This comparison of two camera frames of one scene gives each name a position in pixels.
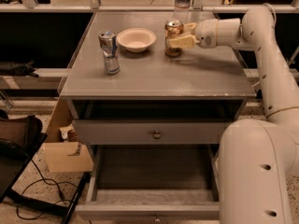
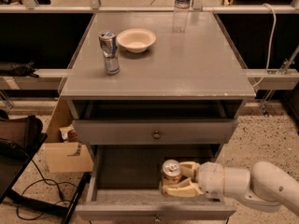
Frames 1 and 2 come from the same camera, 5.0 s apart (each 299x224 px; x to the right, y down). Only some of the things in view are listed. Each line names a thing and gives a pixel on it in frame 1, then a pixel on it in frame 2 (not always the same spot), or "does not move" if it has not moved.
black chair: (21, 139) does not move
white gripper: (206, 32) → (210, 176)
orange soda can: (173, 30) → (170, 173)
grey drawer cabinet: (151, 94) does not move
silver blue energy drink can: (107, 40) does not move
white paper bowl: (135, 40) does not move
